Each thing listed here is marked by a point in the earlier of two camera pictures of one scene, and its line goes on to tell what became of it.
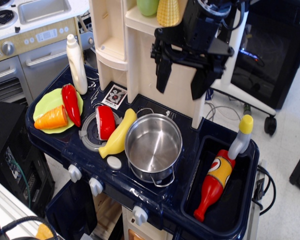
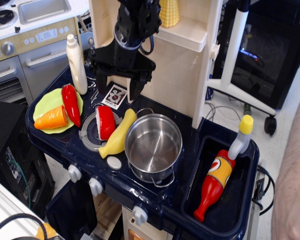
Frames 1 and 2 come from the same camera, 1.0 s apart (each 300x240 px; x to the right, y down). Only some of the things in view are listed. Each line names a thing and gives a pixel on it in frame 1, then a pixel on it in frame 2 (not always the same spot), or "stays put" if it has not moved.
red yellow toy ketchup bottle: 220,174 stays put
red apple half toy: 106,120 stays put
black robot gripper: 196,43 → 109,58
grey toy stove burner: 89,132 stays put
